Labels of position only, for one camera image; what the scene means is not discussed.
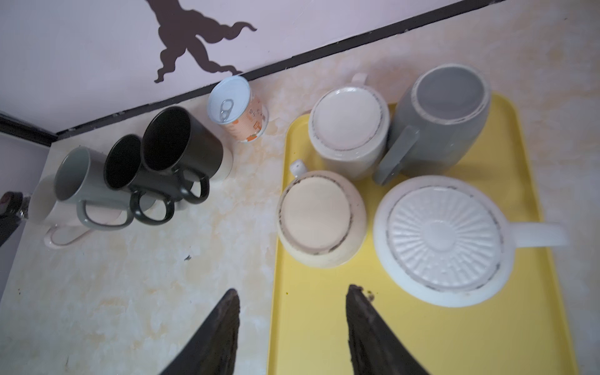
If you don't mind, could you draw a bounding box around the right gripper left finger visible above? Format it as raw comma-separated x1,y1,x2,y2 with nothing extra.
162,288,240,374

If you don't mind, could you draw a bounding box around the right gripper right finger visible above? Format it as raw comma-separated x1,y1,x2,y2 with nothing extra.
345,284,428,374

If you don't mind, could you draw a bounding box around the white ribbed mug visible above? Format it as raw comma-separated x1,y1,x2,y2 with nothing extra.
373,176,570,308

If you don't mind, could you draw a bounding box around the all black mug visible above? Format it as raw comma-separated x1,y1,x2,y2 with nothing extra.
104,134,183,226

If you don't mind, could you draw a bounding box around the black mug white base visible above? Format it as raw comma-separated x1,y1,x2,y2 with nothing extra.
141,106,234,204

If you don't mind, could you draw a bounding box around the grey mug front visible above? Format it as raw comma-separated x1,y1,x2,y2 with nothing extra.
54,146,134,231

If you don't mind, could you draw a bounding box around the grey mug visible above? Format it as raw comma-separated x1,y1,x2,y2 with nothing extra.
54,146,134,231
372,63,492,185

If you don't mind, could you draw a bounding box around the pink mug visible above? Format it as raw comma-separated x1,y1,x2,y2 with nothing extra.
27,174,123,250

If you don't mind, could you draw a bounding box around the cream mug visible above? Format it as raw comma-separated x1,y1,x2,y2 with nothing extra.
277,159,367,269

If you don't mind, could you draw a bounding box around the white mug rear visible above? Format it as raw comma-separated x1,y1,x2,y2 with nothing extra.
309,73,390,181

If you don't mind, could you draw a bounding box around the grey mug rear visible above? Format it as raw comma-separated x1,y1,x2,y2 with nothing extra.
372,63,492,185

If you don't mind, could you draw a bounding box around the yellow plastic tray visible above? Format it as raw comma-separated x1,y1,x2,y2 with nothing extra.
267,92,578,374

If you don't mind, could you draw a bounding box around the spice jar black lid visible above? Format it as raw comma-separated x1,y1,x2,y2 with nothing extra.
1,192,31,220

